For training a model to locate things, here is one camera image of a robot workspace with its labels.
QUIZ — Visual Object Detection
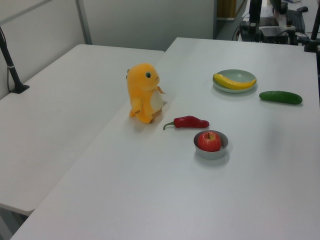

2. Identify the red chili pepper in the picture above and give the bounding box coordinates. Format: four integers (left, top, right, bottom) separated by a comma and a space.
163, 115, 210, 131

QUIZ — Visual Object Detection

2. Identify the pale green plate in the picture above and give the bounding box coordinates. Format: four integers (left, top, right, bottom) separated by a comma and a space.
212, 68, 258, 94

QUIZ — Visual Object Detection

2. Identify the black keyboard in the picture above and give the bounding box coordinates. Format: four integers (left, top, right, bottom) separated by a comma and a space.
285, 8, 307, 33

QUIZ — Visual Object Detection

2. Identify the yellow banana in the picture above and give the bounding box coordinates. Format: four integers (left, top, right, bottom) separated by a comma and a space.
212, 73, 257, 90

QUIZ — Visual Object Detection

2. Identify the orange plush dinosaur toy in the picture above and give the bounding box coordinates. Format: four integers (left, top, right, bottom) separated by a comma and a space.
125, 63, 167, 124

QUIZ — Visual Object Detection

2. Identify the red apple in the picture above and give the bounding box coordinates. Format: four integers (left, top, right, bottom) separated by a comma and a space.
197, 131, 223, 153

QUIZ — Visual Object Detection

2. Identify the green cucumber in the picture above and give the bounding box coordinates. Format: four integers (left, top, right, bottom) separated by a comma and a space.
258, 90, 303, 105

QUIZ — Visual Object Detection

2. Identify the dark flat device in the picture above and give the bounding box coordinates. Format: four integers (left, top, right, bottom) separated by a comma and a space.
259, 25, 289, 45

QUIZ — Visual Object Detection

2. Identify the wooden cabinet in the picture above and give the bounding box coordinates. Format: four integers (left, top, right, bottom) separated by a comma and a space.
216, 0, 237, 20

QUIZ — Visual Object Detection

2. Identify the black equipment box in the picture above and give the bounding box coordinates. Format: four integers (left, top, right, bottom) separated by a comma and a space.
239, 20, 262, 43

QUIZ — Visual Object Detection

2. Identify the black monitor stand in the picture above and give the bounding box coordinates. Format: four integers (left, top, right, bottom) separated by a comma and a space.
248, 0, 263, 28

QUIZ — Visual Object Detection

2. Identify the grey partition post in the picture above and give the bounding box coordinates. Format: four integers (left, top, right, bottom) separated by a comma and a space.
75, 0, 93, 46

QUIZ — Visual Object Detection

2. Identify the black pole stand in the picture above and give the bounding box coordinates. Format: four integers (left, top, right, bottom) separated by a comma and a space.
0, 26, 30, 94

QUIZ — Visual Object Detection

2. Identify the black clamp stand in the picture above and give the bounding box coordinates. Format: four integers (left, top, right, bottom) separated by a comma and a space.
303, 14, 320, 53

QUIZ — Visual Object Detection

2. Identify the small metal bowl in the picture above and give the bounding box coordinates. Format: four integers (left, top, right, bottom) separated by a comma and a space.
192, 130, 229, 161

